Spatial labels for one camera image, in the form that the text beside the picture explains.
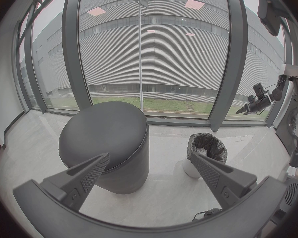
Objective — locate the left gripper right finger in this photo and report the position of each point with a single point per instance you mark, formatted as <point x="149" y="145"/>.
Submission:
<point x="221" y="182"/>

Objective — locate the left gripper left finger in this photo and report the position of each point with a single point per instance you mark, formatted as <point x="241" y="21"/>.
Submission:
<point x="89" y="176"/>

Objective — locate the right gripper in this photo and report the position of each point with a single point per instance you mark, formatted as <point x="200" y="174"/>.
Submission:
<point x="259" y="105"/>

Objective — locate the black plastic bag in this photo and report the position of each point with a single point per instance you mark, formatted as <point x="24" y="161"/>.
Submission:
<point x="219" y="150"/>

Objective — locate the clear printed wrapper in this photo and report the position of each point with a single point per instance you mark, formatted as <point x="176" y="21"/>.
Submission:
<point x="201" y="149"/>

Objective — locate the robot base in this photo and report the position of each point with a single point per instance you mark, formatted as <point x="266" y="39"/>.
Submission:
<point x="288" y="132"/>

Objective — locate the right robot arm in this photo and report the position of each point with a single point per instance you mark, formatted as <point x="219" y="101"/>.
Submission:
<point x="277" y="92"/>

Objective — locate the window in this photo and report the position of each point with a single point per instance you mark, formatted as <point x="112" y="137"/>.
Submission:
<point x="70" y="58"/>

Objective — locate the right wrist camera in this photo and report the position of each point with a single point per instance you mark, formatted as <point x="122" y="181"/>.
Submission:
<point x="250" y="98"/>

